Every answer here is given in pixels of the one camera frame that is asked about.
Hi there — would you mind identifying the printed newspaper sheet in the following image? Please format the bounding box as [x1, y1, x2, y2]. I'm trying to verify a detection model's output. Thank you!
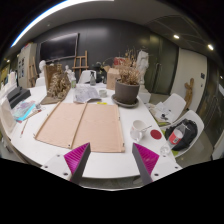
[73, 84, 102, 104]

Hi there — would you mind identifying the small white figurine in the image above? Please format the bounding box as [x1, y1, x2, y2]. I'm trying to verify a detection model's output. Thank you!
[64, 64, 77, 83]

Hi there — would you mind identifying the stack of papers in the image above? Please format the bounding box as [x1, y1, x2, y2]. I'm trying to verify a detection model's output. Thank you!
[151, 101, 174, 124]

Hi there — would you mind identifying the small white cup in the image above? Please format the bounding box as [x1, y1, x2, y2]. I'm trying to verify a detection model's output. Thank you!
[98, 88, 108, 99]

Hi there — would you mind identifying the black backpack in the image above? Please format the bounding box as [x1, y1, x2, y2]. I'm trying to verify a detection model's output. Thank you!
[164, 118, 199, 152]

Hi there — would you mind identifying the wooden mannequin figure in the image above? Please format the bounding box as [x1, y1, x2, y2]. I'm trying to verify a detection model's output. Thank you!
[184, 77, 195, 111]

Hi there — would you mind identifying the beige wood-framed board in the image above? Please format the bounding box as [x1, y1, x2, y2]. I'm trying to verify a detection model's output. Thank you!
[34, 101, 126, 154]

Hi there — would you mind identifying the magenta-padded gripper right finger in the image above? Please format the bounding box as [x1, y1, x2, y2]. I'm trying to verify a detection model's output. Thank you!
[131, 142, 183, 186]

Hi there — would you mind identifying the grey plant pot saucer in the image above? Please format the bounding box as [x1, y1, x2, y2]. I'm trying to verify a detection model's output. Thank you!
[111, 93, 140, 109]

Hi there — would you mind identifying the black wall screen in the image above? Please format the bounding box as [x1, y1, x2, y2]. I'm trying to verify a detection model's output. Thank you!
[39, 32, 80, 63]

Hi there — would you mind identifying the white cabinet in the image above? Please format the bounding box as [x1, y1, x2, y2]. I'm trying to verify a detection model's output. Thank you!
[17, 42, 38, 89]

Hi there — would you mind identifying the white chair with backpack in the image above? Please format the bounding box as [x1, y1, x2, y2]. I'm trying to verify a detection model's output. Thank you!
[164, 109, 205, 158]

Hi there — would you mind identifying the dark pot with dried plant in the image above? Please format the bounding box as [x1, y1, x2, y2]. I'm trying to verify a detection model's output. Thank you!
[114, 49, 143, 105]

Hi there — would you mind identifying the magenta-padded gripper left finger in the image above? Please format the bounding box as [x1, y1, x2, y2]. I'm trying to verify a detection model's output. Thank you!
[41, 142, 92, 185]

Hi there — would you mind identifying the flat round red coaster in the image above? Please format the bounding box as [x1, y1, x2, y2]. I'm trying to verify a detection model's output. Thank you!
[149, 129, 163, 141]

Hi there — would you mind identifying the brown wooden carved model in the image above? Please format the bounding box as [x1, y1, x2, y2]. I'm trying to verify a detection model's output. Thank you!
[40, 63, 72, 106]

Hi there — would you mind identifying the white chair with papers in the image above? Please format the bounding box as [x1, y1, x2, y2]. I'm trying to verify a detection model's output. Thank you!
[153, 92, 187, 123]

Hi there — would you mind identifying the white ceramic mug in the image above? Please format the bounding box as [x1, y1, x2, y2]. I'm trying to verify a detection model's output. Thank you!
[129, 119, 149, 144]

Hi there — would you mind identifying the black box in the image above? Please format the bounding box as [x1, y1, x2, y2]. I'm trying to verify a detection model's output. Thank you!
[6, 86, 32, 109]

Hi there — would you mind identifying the grey spray bottle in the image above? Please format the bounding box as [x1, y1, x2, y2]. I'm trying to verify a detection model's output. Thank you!
[89, 70, 97, 87]

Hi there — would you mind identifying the wooden easel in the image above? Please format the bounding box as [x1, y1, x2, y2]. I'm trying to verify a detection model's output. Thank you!
[72, 50, 90, 79]

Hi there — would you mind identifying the white statue pedestal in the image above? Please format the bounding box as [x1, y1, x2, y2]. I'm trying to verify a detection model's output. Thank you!
[137, 89, 152, 104]

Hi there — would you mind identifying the colourful book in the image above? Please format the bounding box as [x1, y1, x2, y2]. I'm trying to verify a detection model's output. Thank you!
[12, 100, 37, 123]

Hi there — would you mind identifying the white chair behind table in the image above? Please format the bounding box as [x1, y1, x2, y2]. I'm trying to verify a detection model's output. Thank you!
[78, 69, 98, 84]

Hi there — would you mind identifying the small white bust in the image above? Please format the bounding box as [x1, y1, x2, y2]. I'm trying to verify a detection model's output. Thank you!
[38, 59, 47, 78]

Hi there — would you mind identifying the long ceiling strip light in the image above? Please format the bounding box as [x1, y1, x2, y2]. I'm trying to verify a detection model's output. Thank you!
[10, 0, 114, 48]

